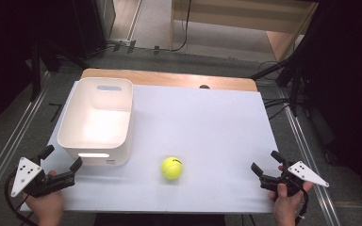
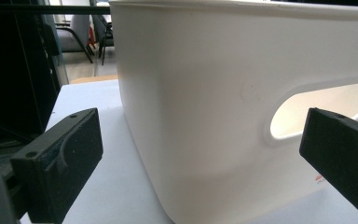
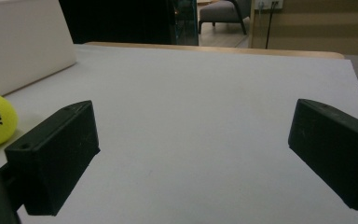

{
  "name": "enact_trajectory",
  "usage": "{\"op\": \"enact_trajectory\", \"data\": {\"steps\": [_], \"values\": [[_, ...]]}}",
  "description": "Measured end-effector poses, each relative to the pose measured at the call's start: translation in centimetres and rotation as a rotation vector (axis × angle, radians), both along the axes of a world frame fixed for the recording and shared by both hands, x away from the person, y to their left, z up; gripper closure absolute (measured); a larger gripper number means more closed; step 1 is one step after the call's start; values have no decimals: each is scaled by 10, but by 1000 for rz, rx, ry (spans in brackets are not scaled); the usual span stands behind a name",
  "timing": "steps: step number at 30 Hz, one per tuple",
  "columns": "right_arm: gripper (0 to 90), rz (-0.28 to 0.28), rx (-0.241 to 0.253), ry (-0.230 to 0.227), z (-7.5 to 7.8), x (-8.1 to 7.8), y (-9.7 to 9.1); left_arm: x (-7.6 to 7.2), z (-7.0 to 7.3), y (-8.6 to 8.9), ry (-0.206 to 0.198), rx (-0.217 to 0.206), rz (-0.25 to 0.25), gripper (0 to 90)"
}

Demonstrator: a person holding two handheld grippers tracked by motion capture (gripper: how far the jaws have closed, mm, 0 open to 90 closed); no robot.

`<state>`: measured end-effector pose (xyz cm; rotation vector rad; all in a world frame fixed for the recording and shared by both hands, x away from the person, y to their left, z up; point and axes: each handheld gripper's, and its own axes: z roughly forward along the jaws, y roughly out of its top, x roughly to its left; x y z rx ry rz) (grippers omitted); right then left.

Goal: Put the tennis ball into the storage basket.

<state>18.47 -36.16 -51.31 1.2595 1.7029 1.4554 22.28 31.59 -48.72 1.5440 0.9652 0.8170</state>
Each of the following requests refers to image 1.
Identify white plastic storage bin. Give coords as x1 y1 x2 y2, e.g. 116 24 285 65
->
57 76 135 167

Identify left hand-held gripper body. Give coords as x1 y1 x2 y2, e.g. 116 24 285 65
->
10 156 77 199

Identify white table board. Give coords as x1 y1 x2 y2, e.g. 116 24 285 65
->
20 80 280 215

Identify person's left hand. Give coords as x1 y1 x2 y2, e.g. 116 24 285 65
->
23 169 66 226

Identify black floor cables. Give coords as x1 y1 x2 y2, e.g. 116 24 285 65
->
258 60 293 121

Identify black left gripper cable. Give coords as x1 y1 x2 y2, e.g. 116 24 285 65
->
4 170 41 226

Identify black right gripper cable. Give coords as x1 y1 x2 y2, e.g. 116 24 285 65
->
295 185 311 226

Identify person's right hand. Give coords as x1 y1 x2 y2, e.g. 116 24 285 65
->
269 165 314 226

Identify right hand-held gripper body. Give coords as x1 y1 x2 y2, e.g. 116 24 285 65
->
258 160 330 198

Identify wooden table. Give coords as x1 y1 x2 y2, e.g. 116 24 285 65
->
80 68 258 92

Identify black cabinet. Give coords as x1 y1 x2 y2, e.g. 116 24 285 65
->
72 0 117 59

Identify light wooden shelf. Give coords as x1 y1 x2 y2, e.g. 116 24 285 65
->
169 0 320 62

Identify black hanging cable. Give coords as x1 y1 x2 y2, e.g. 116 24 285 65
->
169 0 193 53

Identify metal floor rail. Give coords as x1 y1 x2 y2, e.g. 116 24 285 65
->
0 72 50 205
277 89 342 226

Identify black tripod stand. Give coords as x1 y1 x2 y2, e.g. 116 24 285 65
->
249 31 328 117

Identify black metal stand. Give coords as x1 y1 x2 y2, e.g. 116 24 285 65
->
27 37 86 103

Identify yellow tennis ball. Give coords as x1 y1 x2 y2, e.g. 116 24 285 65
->
160 156 184 181

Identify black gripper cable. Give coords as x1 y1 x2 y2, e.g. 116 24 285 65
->
4 170 41 226
295 185 311 226

